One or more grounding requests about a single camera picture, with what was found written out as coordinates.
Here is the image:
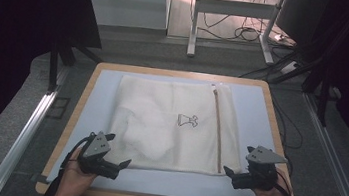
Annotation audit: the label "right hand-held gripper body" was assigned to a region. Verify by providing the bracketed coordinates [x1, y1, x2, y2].
[230, 142, 290, 196]

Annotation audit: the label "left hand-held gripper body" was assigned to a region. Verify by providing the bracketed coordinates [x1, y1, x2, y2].
[74, 128, 126, 182]

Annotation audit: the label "white mesh laundry bag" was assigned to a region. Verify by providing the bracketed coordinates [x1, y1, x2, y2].
[103, 70, 252, 183]

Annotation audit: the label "person's left hand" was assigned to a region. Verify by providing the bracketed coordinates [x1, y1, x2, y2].
[58, 146, 102, 196]

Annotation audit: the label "light blue table mat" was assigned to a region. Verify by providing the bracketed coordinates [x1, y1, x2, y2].
[45, 61, 282, 196]

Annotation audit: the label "dark floor vent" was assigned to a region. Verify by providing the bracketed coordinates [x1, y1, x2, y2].
[46, 95, 72, 121]

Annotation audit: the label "black metal stand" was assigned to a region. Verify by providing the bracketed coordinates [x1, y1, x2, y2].
[296, 60, 344, 130]
[43, 40, 106, 101]

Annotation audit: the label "white power strip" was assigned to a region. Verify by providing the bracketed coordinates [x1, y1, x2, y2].
[279, 59, 301, 77]

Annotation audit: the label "white cabinet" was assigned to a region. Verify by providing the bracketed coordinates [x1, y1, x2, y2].
[79, 0, 172, 35]

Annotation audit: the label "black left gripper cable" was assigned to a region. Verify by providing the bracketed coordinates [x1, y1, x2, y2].
[44, 128, 95, 196]

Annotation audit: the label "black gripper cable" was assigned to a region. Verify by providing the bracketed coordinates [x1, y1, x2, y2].
[44, 128, 95, 196]
[272, 164, 301, 196]

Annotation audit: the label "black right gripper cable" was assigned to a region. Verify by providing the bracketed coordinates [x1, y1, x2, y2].
[272, 164, 301, 196]

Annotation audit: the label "black floor cables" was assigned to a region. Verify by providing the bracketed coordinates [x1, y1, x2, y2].
[184, 9, 319, 152]

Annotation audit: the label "white metal desk frame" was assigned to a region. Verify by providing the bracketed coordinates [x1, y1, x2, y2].
[186, 0, 288, 68]

